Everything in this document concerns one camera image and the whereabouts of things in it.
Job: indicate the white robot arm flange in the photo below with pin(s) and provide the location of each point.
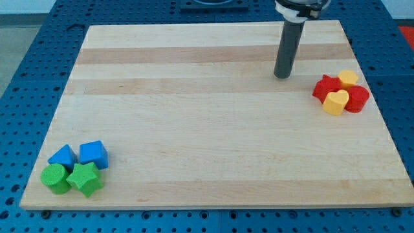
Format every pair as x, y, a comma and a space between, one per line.
298, 11

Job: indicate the red star block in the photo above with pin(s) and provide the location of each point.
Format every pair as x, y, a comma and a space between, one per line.
326, 85

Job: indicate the green star block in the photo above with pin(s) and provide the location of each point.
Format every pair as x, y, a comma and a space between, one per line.
85, 178

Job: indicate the wooden board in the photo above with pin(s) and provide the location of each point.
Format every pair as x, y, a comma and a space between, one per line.
192, 117

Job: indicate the blue cube block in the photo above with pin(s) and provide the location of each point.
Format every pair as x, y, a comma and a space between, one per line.
94, 152

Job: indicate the dark grey cylindrical pointer tool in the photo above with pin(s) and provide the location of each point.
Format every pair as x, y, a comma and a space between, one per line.
288, 46

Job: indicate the yellow heart block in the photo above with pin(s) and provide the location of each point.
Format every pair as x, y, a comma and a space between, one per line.
335, 102

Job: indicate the yellow hexagon block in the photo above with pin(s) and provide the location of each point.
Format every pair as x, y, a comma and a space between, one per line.
347, 78

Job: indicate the blue triangle block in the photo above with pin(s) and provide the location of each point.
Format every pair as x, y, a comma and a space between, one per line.
66, 157

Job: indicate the red cylinder block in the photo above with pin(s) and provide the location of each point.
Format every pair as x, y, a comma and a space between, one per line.
358, 96

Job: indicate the green cylinder block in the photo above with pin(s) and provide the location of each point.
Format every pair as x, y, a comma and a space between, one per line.
54, 177

